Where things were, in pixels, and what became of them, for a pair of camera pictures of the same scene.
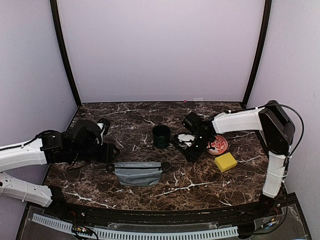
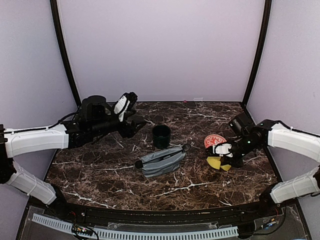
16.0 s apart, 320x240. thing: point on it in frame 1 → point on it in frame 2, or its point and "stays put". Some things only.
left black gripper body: [105, 156] → [127, 130]
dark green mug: [162, 134] stays put
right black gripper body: [198, 150] → [238, 163]
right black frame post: [267, 7] stays put
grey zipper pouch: [138, 173] → [162, 162]
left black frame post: [57, 24] stays put
